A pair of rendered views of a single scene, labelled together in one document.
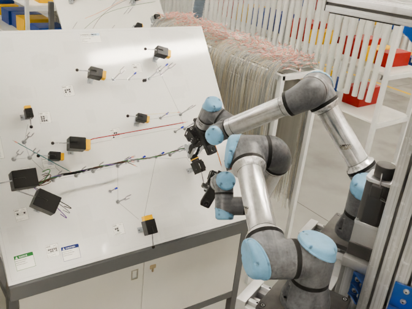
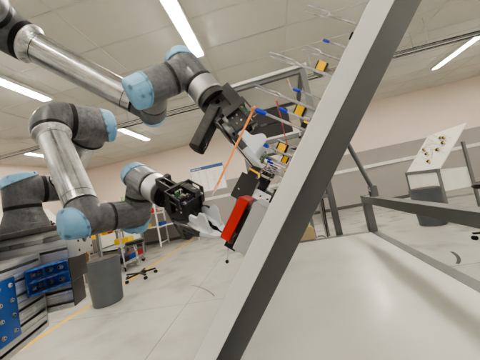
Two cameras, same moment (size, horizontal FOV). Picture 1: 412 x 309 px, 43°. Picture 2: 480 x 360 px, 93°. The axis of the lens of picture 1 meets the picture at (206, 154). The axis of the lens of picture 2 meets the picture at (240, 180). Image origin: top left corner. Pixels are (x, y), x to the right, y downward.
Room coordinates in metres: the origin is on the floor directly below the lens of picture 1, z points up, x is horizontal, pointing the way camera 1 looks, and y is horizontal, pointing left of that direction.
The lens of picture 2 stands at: (2.52, -0.31, 1.13)
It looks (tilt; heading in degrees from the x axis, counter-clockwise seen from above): 4 degrees up; 138
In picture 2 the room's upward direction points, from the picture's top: 11 degrees counter-clockwise
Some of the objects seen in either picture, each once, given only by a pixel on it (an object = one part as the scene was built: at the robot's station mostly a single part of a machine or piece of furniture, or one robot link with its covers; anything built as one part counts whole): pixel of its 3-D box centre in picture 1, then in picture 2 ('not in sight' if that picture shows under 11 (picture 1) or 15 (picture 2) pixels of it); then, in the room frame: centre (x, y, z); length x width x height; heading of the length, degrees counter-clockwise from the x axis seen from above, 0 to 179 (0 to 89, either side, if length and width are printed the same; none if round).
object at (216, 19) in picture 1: (209, 7); not in sight; (6.36, 0.16, 1.23); 4.90 x 0.07 x 0.78; 40
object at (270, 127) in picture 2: not in sight; (268, 128); (1.52, 0.97, 1.56); 0.30 x 0.23 x 0.19; 38
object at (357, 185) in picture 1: (365, 194); not in sight; (1.70, -0.60, 1.33); 0.13 x 0.12 x 0.14; 159
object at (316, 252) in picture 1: (312, 257); (23, 189); (1.27, -0.34, 1.33); 0.13 x 0.12 x 0.14; 102
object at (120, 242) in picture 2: not in sight; (124, 243); (-3.49, 1.14, 0.54); 0.99 x 0.50 x 1.08; 133
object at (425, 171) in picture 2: not in sight; (436, 169); (1.70, 6.32, 0.83); 1.18 x 0.72 x 1.65; 128
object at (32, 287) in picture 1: (146, 251); not in sight; (1.89, 0.21, 0.83); 1.18 x 0.06 x 0.06; 126
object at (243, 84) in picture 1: (217, 136); not in sight; (3.44, -0.07, 0.78); 1.39 x 0.45 x 1.56; 40
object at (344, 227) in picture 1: (357, 222); not in sight; (1.70, -0.59, 1.21); 0.15 x 0.15 x 0.10
